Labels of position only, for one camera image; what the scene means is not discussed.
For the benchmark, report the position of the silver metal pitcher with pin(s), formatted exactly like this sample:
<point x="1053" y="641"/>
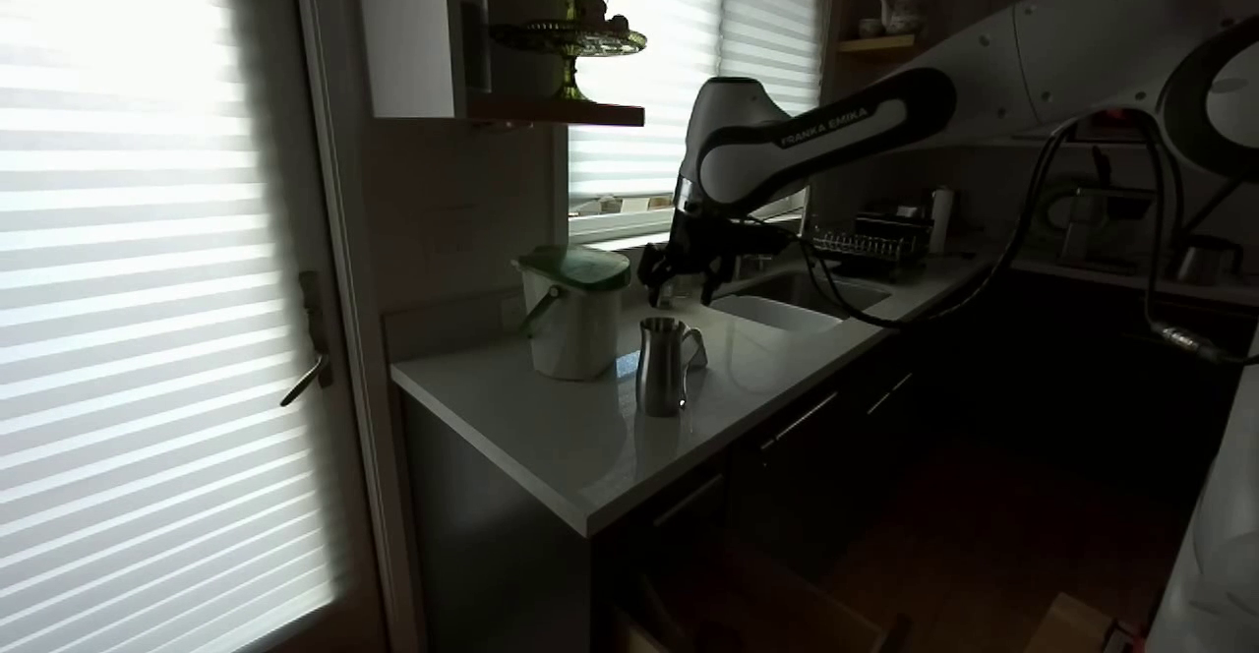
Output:
<point x="663" y="368"/>

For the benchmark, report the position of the open drawer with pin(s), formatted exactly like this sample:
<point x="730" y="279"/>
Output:
<point x="767" y="604"/>

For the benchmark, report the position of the window with white blinds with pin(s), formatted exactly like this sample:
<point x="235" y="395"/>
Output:
<point x="639" y="92"/>

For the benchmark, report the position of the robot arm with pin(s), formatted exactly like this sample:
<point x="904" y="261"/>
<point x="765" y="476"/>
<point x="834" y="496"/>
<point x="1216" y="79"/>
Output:
<point x="984" y="53"/>

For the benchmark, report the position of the small bowl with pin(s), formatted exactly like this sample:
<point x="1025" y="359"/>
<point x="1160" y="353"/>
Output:
<point x="869" y="28"/>

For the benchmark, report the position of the white bin with green lid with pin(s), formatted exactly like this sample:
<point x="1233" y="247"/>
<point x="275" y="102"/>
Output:
<point x="575" y="324"/>

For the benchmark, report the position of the wooden wall shelf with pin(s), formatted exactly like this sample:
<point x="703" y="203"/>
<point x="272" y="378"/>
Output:
<point x="556" y="110"/>

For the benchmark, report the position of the white teapot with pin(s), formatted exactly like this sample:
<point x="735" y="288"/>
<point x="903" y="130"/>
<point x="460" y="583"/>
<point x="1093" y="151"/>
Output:
<point x="902" y="14"/>

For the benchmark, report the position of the dark drawer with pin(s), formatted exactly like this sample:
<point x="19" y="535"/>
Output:
<point x="679" y="525"/>

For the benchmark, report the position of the green glass tiered stand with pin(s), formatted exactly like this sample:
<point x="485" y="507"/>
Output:
<point x="573" y="33"/>

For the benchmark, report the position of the small wooden shelf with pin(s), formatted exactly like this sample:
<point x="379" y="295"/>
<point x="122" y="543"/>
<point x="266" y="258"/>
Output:
<point x="880" y="43"/>

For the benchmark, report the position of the white wall cabinet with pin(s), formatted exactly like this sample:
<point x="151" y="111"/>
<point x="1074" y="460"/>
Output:
<point x="408" y="33"/>

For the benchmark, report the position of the black dish rack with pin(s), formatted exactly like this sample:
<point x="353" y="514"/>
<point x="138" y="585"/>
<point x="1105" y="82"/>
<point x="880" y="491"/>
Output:
<point x="875" y="240"/>

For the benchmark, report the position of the door with white blinds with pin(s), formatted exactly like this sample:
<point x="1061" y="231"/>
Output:
<point x="148" y="338"/>

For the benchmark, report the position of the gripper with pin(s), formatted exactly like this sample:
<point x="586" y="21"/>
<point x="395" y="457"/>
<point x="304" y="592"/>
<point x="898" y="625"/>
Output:
<point x="706" y="238"/>

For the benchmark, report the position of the dark cabinet door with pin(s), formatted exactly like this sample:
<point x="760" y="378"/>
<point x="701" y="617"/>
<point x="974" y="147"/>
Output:
<point x="797" y="476"/>

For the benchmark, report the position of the white sink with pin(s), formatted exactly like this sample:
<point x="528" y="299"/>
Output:
<point x="802" y="301"/>

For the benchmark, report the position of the cardboard box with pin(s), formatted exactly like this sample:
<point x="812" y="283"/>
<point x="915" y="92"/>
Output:
<point x="1072" y="625"/>

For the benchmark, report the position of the silver kettle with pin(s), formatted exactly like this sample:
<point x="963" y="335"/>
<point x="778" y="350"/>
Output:
<point x="1208" y="262"/>

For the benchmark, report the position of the white paper towel roll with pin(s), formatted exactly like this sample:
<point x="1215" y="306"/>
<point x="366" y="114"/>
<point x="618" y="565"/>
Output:
<point x="941" y="220"/>

